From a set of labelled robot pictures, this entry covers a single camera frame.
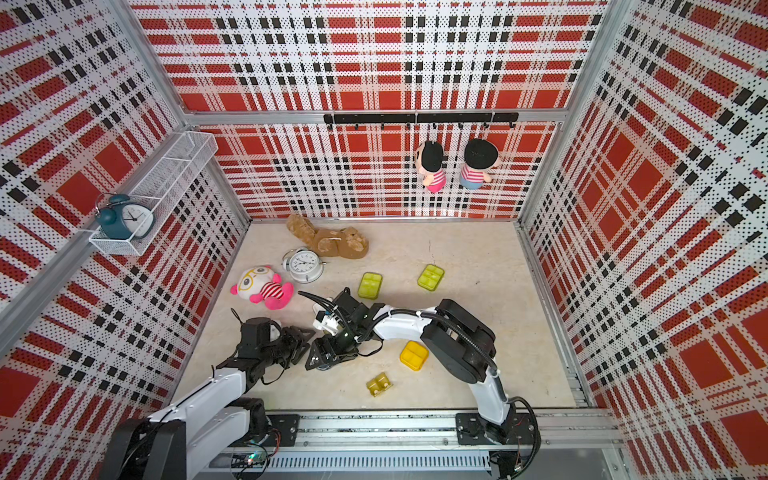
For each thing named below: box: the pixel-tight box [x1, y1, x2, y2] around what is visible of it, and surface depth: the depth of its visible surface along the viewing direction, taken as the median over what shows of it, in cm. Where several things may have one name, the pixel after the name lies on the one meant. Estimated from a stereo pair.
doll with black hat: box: [459, 138, 499, 190], surface depth 99 cm
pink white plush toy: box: [230, 265, 294, 310], surface depth 96 cm
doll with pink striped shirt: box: [415, 140, 448, 194], surface depth 98 cm
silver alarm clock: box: [281, 247, 326, 284], surface depth 104 cm
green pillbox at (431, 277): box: [417, 264, 445, 292], surface depth 105 cm
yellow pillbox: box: [399, 340, 429, 372], surface depth 87 cm
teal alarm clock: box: [95, 193, 156, 240], surface depth 64 cm
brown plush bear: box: [286, 214, 369, 259], surface depth 104 cm
